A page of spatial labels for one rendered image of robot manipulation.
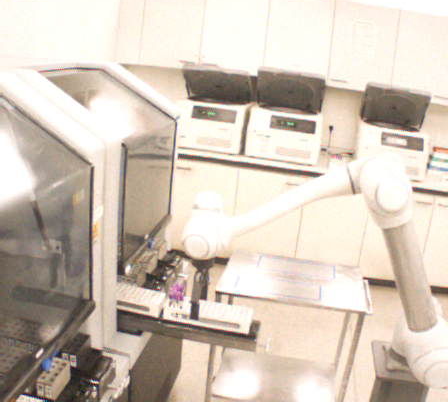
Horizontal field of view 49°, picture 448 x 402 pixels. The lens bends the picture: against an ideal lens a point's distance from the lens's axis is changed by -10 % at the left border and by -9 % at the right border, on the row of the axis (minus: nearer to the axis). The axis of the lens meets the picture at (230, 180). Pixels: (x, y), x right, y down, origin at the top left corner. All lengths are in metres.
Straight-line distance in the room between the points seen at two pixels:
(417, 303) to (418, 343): 0.13
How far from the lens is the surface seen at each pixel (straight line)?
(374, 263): 4.23
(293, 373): 2.58
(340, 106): 4.54
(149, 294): 1.91
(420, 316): 1.67
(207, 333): 1.81
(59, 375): 1.45
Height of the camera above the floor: 1.75
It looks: 15 degrees down
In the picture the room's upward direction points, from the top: 6 degrees clockwise
